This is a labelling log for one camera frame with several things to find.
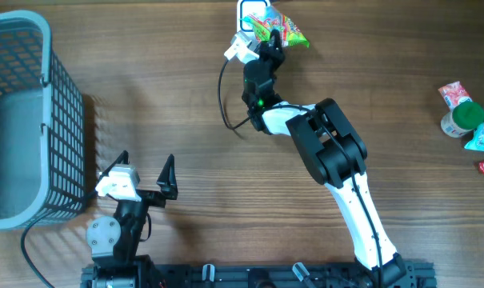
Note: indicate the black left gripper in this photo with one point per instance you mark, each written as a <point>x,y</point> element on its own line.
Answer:
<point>167,184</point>

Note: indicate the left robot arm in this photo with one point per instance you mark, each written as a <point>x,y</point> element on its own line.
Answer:
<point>114,240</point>

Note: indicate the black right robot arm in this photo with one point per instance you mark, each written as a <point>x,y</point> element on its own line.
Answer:
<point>333,154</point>

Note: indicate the colourful Haribo candy bag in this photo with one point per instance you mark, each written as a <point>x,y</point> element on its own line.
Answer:
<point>270,19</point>

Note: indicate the white barcode scanner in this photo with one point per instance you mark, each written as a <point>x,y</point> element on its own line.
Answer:
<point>246,7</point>

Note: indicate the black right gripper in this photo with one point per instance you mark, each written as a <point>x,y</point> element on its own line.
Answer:
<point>274,52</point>

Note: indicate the grey plastic basket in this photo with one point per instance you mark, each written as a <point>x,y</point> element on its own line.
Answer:
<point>42,157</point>

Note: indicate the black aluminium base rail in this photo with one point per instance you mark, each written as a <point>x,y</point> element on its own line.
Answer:
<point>337,274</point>

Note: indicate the small red candy packet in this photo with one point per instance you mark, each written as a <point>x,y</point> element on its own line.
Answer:
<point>454,94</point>

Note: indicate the green lid jar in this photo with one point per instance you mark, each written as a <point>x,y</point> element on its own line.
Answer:
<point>462,119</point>

